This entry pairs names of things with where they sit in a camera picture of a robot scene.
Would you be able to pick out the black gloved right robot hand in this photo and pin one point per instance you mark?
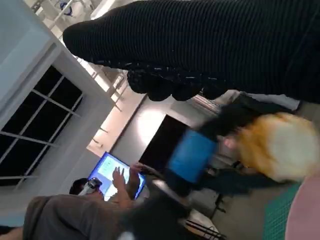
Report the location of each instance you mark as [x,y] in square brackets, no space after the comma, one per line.
[200,42]

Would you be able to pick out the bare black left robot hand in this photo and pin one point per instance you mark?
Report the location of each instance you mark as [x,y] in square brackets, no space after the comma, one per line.
[192,155]

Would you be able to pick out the long striped toy bread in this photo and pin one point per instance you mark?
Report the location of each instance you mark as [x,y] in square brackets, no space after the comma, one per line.
[280,147]

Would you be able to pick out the pink bowl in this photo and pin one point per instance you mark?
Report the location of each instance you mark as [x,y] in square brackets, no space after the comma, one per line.
[307,215]

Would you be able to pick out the blue lit computer screen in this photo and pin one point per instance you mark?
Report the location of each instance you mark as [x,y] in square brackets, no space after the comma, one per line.
[106,167]

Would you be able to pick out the green cutting mat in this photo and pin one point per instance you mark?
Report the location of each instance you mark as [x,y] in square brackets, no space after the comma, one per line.
[277,215]

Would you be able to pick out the person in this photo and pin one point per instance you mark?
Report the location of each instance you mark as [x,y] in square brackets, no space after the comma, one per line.
[75,217]

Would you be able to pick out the dark grid window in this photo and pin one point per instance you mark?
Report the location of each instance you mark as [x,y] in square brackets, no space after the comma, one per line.
[32,130]

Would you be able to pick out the black wall panel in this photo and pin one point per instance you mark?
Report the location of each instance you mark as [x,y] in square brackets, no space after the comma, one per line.
[165,140]

